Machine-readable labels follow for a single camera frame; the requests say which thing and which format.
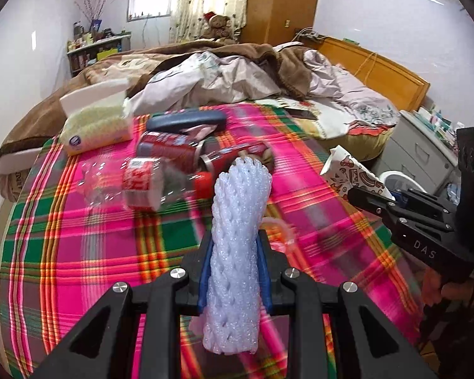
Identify black smartphone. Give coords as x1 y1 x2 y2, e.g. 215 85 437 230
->
284 106 318 121

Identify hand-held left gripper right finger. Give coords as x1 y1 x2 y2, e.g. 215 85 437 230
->
256 229 439 379

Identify tissue pack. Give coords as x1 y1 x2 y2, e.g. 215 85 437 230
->
59 79 135 156

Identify floral bed sheet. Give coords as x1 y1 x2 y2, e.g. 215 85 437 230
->
256 97 399 162

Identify white foam net sleeve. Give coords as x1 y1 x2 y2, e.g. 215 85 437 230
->
203 156 273 356

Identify small window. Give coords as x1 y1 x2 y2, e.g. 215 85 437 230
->
127 0 174 22

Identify pink green plaid tablecloth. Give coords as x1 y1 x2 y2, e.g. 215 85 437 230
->
0 103 427 379

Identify brown teddy bear red hat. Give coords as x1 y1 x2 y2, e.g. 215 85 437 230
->
201 11 237 44

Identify wooden headboard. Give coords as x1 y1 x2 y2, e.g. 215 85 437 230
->
316 36 431 113

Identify black glasses case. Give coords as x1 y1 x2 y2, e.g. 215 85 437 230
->
146 110 227 133

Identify cluttered shelf unit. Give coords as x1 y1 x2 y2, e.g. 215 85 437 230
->
66 21 133 77

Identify pale lilac duvet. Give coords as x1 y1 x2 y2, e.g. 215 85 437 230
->
128 49 399 127

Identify green boxes on nightstand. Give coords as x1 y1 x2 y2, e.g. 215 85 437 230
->
416 106 464 139

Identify power strip with chargers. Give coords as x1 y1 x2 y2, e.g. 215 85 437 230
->
294 27 328 42

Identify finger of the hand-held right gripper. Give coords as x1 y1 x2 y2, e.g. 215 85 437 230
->
347 185 400 226
393 189 457 222

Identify wooden wardrobe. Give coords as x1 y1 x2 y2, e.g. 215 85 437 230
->
239 0 324 46

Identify clear plastic bin liner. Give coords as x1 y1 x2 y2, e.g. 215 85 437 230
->
442 182 460 206

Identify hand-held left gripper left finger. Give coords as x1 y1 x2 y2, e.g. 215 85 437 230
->
32 229 214 379

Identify person's right hand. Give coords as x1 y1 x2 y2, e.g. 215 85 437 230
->
420 266 464 304

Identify clear plastic wrapper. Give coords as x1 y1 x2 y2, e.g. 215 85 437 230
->
261 217 297 253

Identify patterned curtain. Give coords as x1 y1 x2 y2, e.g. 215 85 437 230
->
170 0 251 42

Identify red drink can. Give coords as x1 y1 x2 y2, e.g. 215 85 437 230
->
197 141 275 176

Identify dried branches in vase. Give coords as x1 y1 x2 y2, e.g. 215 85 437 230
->
74 0 113 34

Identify red soda can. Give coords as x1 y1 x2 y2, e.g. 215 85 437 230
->
136 126 218 172

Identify white round trash bin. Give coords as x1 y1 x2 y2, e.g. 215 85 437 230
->
379 170 459 206

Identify brown blanket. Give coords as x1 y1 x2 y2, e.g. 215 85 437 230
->
0 41 312 166

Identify white charging cable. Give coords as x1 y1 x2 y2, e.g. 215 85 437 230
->
353 51 380 77

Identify printed white paper bag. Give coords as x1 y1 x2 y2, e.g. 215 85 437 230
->
320 145 393 202

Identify clear plastic bottle red label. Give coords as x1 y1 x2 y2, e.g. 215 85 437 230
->
81 154 214 212

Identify grey drawer nightstand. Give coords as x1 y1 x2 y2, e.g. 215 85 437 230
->
375 108 462 190

